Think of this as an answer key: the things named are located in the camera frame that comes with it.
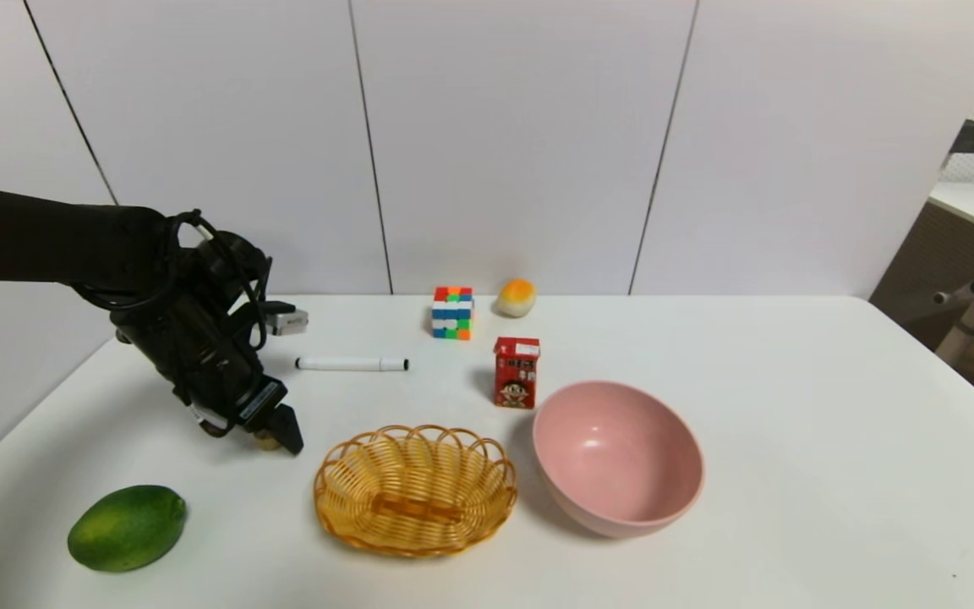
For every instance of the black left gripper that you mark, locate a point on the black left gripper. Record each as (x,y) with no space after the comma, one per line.
(259,400)

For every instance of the small wooden cylinder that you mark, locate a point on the small wooden cylinder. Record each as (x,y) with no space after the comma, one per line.
(265,441)

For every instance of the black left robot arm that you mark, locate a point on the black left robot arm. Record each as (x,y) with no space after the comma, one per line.
(47,241)

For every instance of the pink bowl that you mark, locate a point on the pink bowl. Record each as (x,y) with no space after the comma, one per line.
(618,457)

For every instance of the white marker pen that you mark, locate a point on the white marker pen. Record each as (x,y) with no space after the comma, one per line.
(352,364)

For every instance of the yellow woven basket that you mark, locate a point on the yellow woven basket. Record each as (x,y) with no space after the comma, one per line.
(415,495)

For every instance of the green mango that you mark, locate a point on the green mango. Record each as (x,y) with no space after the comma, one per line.
(128,529)

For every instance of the multicoloured puzzle cube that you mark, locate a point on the multicoloured puzzle cube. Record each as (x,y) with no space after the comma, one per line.
(452,313)

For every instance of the red drink carton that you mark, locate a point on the red drink carton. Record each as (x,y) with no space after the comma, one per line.
(517,376)

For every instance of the cream orange toy bun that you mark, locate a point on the cream orange toy bun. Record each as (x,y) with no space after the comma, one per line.
(517,298)

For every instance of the white desk with beige panel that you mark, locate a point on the white desk with beige panel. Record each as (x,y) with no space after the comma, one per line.
(935,271)

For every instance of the black monitor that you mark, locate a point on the black monitor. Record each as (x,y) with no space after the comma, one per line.
(969,137)

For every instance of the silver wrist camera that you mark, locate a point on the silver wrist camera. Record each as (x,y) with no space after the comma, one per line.
(291,322)

